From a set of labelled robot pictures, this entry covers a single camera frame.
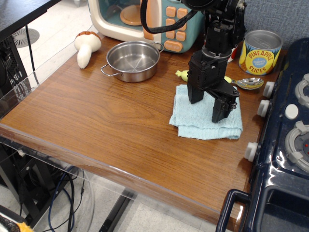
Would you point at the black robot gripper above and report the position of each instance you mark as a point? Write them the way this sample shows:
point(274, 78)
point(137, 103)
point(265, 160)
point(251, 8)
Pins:
point(207, 73)

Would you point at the light blue towel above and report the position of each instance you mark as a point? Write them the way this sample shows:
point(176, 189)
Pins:
point(195, 120)

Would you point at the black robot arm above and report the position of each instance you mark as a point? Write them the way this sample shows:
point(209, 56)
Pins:
point(224, 30)

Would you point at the white stove knob middle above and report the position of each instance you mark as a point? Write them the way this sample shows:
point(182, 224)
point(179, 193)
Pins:
point(263, 107)

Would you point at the white stove knob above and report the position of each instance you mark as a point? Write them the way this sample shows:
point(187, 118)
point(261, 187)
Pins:
point(251, 151)
point(263, 107)
point(268, 89)

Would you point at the tomato sauce can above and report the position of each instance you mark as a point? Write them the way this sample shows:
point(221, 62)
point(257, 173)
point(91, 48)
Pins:
point(238, 51)

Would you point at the white stove knob top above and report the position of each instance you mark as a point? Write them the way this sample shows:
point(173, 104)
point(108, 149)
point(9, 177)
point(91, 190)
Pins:
point(268, 89)

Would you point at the pineapple slices can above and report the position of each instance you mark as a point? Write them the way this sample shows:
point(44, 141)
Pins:
point(260, 52)

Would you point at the white stove knob bottom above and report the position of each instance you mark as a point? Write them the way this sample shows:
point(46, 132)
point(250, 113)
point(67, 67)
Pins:
point(251, 151)

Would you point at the small steel pot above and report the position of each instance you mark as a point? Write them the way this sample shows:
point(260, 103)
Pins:
point(133, 62)

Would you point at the dark blue toy stove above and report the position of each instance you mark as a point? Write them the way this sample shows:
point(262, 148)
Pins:
point(278, 200)

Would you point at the toy microwave teal cream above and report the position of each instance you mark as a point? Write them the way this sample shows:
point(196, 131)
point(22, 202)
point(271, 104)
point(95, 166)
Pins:
point(120, 19)

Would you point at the plush mushroom toy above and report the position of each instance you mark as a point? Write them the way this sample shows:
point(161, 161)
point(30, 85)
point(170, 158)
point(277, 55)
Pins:
point(86, 43)

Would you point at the black computer tower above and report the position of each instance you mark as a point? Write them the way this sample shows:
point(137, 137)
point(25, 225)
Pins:
point(13, 77)

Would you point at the black desk top left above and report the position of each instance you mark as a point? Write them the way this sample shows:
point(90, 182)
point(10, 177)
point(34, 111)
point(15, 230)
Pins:
point(15, 14)

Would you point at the spoon with yellow-green handle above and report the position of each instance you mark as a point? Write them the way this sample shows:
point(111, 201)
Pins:
point(246, 83)

